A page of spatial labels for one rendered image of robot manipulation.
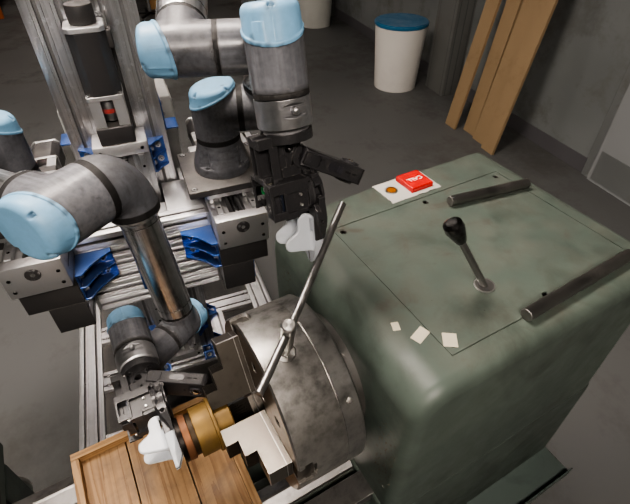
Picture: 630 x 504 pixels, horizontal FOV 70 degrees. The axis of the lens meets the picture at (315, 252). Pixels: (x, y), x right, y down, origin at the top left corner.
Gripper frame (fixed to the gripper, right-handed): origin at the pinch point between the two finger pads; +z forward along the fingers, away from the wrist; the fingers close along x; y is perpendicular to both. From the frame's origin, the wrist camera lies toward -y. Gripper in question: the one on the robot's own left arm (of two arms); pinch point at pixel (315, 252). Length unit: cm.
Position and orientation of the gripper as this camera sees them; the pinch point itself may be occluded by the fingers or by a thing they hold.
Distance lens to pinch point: 72.0
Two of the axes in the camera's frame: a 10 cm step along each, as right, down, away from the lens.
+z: 1.1, 8.7, 4.8
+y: -8.7, 3.1, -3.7
